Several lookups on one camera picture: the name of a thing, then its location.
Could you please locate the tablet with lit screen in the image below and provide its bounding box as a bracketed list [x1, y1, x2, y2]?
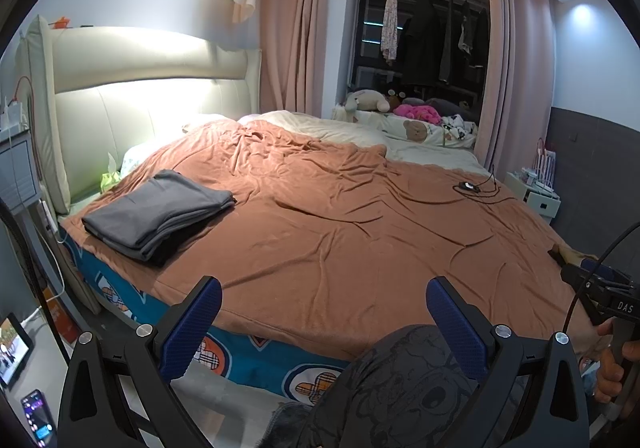
[0, 313, 35, 391]

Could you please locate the cream padded bed headboard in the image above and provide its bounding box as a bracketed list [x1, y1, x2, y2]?
[15, 15, 262, 213]

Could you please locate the pink plush toy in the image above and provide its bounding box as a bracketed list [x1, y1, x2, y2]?
[392, 104, 443, 125]

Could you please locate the black hanging coat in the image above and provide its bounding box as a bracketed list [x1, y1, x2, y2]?
[400, 0, 443, 88]

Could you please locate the thin black looped cable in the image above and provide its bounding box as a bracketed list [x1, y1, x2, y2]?
[470, 164, 516, 203]

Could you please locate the orange blanket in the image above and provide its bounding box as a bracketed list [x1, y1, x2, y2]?
[60, 119, 601, 361]

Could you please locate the dark grey pillow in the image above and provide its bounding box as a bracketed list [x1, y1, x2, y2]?
[425, 98, 476, 121]

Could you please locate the blue printed bed sheet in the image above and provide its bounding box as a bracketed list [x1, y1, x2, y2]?
[62, 228, 356, 401]

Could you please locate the black and white printed cloth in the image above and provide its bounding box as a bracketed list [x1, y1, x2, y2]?
[440, 115, 478, 139]

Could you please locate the cream plush toy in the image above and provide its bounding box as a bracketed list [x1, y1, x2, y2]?
[342, 88, 392, 115]

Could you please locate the dark hanging garment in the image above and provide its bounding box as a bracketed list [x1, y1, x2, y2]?
[457, 0, 476, 56]
[437, 0, 456, 83]

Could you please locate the brown plush bear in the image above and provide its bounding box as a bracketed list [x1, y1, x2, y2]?
[385, 88, 407, 115]

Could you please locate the grey t-shirt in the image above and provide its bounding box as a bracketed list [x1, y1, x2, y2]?
[81, 169, 237, 263]

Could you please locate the orange box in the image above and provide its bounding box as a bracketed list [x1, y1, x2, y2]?
[42, 285, 76, 344]

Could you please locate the white charger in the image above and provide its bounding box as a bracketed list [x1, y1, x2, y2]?
[0, 98, 28, 131]

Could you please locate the black folded garment white print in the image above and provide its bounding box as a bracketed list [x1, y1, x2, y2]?
[100, 228, 201, 269]

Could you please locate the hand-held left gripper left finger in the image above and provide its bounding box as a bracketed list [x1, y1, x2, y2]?
[57, 275, 223, 448]

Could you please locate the grey bedside cabinet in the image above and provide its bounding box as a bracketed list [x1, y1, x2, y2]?
[0, 130, 41, 216]

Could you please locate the small orange object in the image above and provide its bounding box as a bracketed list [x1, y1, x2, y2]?
[50, 15, 96, 30]

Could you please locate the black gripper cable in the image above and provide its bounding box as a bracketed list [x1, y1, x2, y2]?
[562, 224, 640, 335]
[0, 198, 71, 369]

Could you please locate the white power strip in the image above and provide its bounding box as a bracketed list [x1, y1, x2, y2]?
[520, 168, 556, 193]

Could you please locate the phone with lit screen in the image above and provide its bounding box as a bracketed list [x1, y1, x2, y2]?
[21, 389, 57, 446]

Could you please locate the white nightstand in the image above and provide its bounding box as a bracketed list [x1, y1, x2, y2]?
[505, 171, 562, 221]

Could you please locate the bear print pillow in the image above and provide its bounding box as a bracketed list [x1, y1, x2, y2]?
[352, 108, 478, 149]

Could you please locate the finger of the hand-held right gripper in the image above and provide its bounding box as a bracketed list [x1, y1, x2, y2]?
[560, 263, 632, 297]

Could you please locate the person's right hand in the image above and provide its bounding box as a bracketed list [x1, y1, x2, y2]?
[579, 317, 640, 405]

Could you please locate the striped gift bag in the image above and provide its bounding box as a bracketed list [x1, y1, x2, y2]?
[536, 138, 558, 189]

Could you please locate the floral hanging garment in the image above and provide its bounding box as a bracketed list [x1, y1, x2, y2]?
[381, 0, 399, 62]

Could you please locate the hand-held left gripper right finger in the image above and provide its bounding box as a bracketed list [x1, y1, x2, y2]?
[426, 276, 591, 448]

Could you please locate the pink curtain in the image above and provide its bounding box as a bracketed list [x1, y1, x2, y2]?
[260, 0, 356, 116]
[477, 0, 557, 179]

